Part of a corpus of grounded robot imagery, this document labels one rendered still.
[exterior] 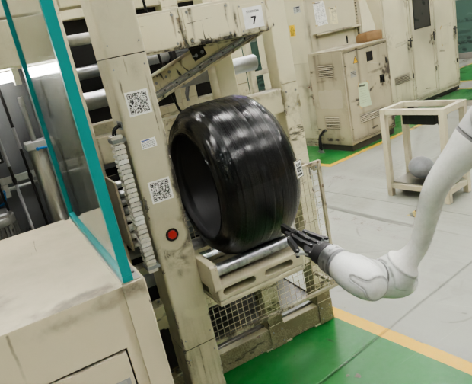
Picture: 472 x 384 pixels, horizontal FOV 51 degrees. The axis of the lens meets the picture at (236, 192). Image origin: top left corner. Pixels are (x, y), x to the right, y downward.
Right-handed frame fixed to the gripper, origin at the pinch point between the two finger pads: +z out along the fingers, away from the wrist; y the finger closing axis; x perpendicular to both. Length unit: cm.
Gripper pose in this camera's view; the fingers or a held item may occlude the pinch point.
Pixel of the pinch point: (288, 231)
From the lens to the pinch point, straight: 164.8
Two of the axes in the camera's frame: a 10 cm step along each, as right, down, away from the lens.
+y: -8.6, 3.1, -4.0
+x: 1.3, 9.0, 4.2
